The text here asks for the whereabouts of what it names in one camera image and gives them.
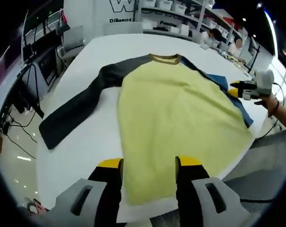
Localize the hanging dark bag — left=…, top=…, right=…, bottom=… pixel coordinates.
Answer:
left=56, top=9, right=71, bottom=36

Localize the white pillar with lettering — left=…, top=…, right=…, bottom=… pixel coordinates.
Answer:
left=63, top=0, right=143, bottom=36

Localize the black floor cable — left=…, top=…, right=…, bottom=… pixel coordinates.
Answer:
left=4, top=113, right=37, bottom=159

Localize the yellow long-sleeved garment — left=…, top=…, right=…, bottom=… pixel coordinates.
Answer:
left=38, top=53, right=254, bottom=210

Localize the black stand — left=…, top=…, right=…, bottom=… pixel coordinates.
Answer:
left=248, top=44, right=261, bottom=72

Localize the person's right hand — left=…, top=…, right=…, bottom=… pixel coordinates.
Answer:
left=260, top=94, right=277, bottom=113

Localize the grey chair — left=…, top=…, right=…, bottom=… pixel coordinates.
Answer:
left=62, top=25, right=85, bottom=54

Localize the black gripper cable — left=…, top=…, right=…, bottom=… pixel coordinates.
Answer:
left=253, top=81, right=286, bottom=141

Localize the white shelf unit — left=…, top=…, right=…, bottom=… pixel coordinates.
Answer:
left=140, top=0, right=249, bottom=47

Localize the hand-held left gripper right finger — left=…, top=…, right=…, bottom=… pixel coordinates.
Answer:
left=175, top=156, right=241, bottom=224

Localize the row of white storage boxes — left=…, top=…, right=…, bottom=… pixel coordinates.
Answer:
left=143, top=0, right=232, bottom=34

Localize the ceiling light strip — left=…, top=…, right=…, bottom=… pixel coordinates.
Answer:
left=263, top=9, right=279, bottom=58

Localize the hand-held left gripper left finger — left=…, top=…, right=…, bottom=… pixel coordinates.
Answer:
left=55, top=158, right=125, bottom=224

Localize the black monitor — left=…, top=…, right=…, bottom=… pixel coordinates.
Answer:
left=35, top=30, right=58, bottom=56
left=23, top=44, right=35, bottom=62

